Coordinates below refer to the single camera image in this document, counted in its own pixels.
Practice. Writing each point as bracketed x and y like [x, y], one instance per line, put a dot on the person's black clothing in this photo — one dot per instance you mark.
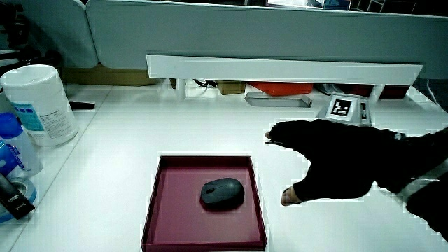
[432, 210]

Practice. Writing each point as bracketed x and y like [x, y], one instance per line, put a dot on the person's right hand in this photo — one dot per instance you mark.
[343, 161]

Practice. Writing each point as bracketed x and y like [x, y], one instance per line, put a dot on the white desk shelf riser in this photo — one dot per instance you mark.
[280, 70]

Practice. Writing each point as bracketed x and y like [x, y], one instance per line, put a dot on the dark red box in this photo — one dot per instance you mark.
[392, 91]

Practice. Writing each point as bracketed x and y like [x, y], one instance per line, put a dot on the grey metal tray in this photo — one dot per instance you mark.
[278, 101]

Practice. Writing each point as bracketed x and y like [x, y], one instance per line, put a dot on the blue-capped plastic bottle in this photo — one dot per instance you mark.
[15, 147]

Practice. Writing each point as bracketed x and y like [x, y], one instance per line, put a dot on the black flat stick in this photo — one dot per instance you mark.
[82, 105]

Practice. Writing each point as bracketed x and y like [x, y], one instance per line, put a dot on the black equipment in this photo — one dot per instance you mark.
[17, 38]

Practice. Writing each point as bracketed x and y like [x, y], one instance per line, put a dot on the person's right forearm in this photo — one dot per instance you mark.
[428, 152]

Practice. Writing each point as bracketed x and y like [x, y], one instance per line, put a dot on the small brown cardboard box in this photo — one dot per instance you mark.
[231, 87]

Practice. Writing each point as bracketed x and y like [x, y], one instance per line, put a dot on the grey desk divider panel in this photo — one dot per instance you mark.
[59, 31]
[266, 33]

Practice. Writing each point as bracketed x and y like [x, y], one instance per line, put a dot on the dark grey computer mouse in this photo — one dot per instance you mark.
[222, 193]

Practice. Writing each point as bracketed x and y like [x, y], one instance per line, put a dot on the orange flat box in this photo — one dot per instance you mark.
[281, 88]

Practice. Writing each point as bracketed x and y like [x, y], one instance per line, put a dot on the blue tape roll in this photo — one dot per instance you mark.
[29, 190]

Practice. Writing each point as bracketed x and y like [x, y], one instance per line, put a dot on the maroon square plate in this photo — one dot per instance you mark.
[182, 217]

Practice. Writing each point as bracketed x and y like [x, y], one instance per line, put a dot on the white wipes canister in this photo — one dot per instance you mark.
[40, 105]

